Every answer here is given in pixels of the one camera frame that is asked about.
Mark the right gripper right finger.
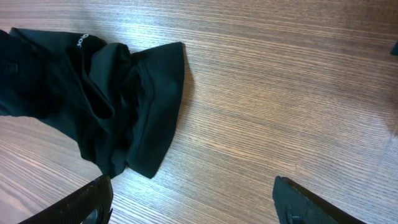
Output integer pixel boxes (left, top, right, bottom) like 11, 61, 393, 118
272, 176, 364, 224

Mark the dark blue folded garment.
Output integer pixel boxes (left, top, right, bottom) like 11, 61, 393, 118
391, 42, 398, 56

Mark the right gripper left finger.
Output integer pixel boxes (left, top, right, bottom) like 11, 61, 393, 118
20, 175, 113, 224

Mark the black t-shirt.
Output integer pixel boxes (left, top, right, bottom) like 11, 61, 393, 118
1, 28, 185, 178

